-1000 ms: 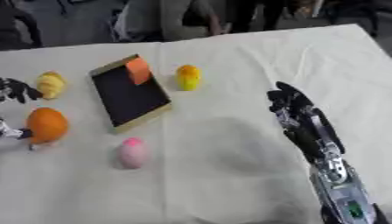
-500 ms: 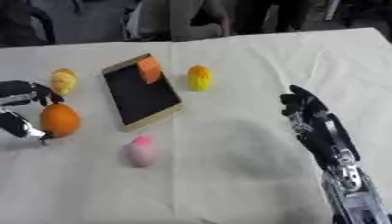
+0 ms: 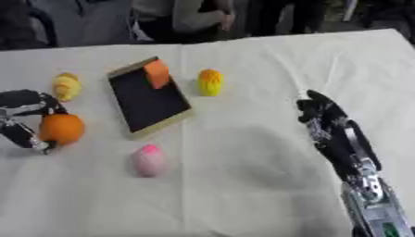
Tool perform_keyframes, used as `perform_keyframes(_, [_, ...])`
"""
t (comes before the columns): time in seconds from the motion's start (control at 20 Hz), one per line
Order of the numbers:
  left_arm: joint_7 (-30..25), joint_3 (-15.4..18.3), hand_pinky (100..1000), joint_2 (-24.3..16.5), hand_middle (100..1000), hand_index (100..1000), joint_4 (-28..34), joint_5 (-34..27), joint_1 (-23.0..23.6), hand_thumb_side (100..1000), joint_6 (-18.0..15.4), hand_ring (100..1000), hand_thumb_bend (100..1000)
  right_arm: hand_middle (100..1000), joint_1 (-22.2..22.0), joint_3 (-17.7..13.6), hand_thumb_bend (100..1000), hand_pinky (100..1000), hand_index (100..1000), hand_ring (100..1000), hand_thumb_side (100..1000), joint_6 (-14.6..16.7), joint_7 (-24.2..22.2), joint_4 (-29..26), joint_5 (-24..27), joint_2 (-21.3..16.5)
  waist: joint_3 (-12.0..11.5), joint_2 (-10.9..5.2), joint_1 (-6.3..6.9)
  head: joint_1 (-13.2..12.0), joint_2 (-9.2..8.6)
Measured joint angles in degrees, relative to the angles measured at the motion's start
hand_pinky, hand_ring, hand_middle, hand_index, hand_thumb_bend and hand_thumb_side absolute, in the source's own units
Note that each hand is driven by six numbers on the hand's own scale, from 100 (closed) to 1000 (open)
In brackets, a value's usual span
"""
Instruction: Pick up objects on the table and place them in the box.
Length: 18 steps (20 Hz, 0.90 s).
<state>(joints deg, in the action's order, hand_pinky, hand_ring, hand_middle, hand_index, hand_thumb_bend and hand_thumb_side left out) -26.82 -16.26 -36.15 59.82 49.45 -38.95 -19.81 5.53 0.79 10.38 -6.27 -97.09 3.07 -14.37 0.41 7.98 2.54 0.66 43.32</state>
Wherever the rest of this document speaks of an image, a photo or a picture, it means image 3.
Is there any dark chair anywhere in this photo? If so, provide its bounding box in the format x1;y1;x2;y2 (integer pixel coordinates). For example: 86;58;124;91
0;0;60;50

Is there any pale yellow toy fruit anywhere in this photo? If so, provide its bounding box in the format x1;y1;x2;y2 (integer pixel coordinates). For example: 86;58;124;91
50;72;84;103

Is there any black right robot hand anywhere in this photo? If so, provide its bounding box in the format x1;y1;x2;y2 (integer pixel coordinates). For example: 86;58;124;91
295;89;384;185

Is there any tan box with black inside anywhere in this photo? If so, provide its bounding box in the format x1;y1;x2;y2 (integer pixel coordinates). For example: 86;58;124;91
105;56;196;141

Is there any yellow and orange toy fruit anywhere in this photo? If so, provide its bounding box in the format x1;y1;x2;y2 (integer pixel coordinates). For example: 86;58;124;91
195;69;226;97

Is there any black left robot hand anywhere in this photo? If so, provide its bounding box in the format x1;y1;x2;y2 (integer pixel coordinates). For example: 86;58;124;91
0;89;70;156

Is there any pink toy peach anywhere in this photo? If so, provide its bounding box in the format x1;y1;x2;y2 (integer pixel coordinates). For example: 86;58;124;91
130;143;169;179

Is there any orange block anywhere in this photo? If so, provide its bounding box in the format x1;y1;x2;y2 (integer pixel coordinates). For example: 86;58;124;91
143;58;172;91

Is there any person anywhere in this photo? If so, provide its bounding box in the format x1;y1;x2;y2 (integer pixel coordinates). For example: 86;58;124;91
130;0;239;44

